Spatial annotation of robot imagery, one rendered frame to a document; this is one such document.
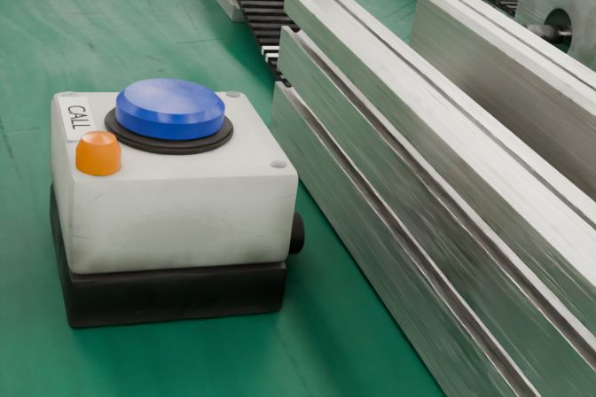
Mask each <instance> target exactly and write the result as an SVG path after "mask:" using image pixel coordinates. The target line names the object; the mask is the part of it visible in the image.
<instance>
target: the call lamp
mask: <svg viewBox="0 0 596 397"><path fill-rule="evenodd" d="M121 155H122V149H121V147H120V146H119V144H118V141H117V139H116V137H115V135H113V134H111V133H109V132H105V131H90V132H87V133H85V134H83V135H82V138H81V140H80V141H79V143H78V145H77V146H76V148H75V167H76V169H78V170H79V171H80V172H82V173H84V174H87V175H111V174H114V173H116V172H117V171H119V170H120V168H121Z"/></svg>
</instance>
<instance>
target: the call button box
mask: <svg viewBox="0 0 596 397"><path fill-rule="evenodd" d="M119 93H120V92H72V91H68V92H60V93H58V94H55V95H54V97H53V99H52V101H51V178H52V183H51V193H50V220H51V229H52V235H53V240H54V245H55V251H56V256H57V262H58V266H59V276H60V282H61V287H62V292H63V298H64V302H65V308H66V313H67V320H68V322H69V324H70V326H71V327H75V328H81V327H92V326H103V325H115V324H125V323H147V322H158V321H169V320H180V319H192V318H202V317H213V316H225V315H246V314H257V313H268V312H277V311H279V310H280V309H281V308H282V305H283V299H284V291H285V285H286V272H287V269H286V264H285V263H284V262H283V261H284V260H285V259H286V257H287V255H288V254H298V253H299V252H300V251H301V250H302V248H303V245H304V238H305V232H304V224H303V220H302V217H301V215H300V214H299V213H298V212H297V211H295V210H294V205H295V199H296V192H297V185H298V175H297V172H296V170H295V168H294V167H293V165H292V164H291V162H290V161H289V159H288V158H287V156H286V155H285V154H284V152H283V151H282V149H281V148H280V146H279V145H278V143H277V141H276V140H275V138H274V137H273V135H272V134H271V133H270V131H269V130H268V129H267V127H266V126H265V124H264V123H263V121H262V119H261V118H260V116H259V115H258V113H257V112H256V110H255V109H254V107H253V106H252V105H251V103H250V102H249V100H248V99H247V97H246V96H245V95H244V94H242V93H239V92H236V91H228V92H215V93H216V94H217V95H218V96H219V97H220V98H221V99H222V100H223V102H224V104H225V112H224V122H223V126H222V127H221V128H220V129H219V130H218V131H217V132H215V133H214V134H212V135H209V136H204V137H200V138H194V139H183V140H173V139H161V138H156V137H150V136H144V135H141V134H138V133H136V132H133V131H131V130H129V129H127V128H124V127H123V126H122V125H121V124H120V123H119V122H118V121H117V119H116V117H115V106H116V97H117V95H118V94H119ZM90 131H105V132H109V133H111V134H113V135H115V137H116V139H117V141H118V144H119V146H120V147H121V149H122V155H121V168H120V170H119V171H117V172H116V173H114V174H111V175H87V174H84V173H82V172H80V171H79V170H78V169H76V167H75V148H76V146H77V145H78V143H79V141H80V140H81V138H82V135H83V134H85V133H87V132H90Z"/></svg>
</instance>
